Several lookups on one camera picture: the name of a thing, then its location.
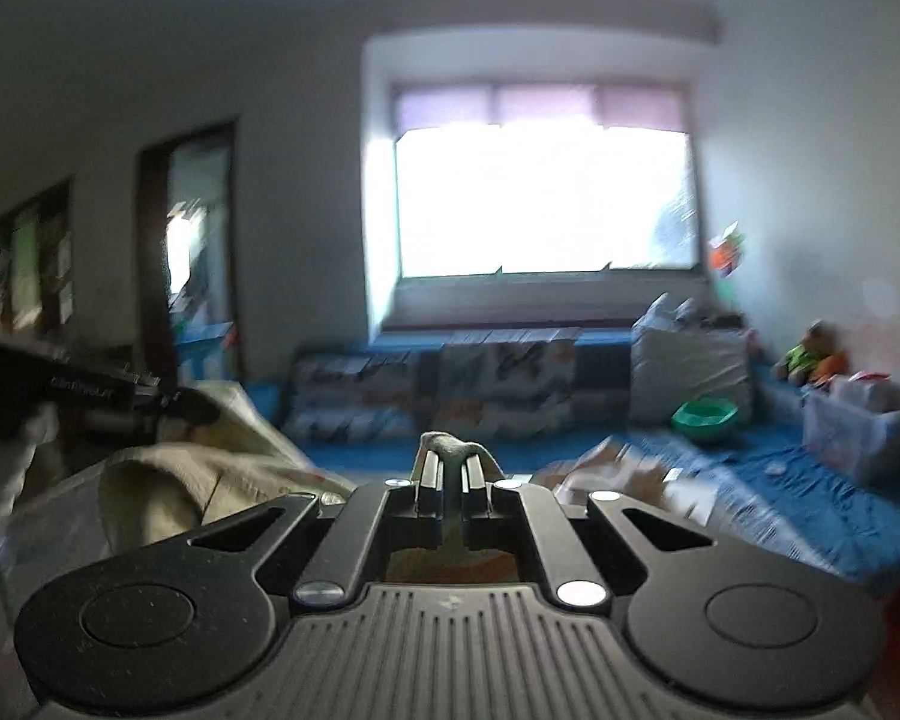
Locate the floral patterned child garment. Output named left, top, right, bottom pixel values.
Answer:
left=97, top=379, right=497, bottom=564

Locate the left butterfly cushion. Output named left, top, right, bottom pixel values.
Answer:
left=283, top=353, right=419, bottom=444

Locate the butterfly cushion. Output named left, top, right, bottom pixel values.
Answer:
left=421, top=338, right=577, bottom=440
left=283, top=353, right=419, bottom=444

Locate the right butterfly cushion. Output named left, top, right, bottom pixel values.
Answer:
left=421, top=338, right=577, bottom=440

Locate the green plastic bowl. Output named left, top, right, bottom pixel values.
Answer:
left=670, top=397, right=740, bottom=444

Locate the grey pillow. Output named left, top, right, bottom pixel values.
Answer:
left=629, top=293, right=752, bottom=426

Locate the blue sofa bench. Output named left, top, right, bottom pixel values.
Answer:
left=245, top=338, right=900, bottom=596

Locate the window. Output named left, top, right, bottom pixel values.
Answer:
left=393, top=83, right=701, bottom=280

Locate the colourful pinwheel toy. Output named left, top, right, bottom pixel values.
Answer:
left=709, top=223, right=745, bottom=304

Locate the stuffed toy animal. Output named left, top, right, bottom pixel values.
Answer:
left=774, top=320, right=848, bottom=388

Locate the clear plastic storage box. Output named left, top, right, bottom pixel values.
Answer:
left=802, top=376, right=900, bottom=486

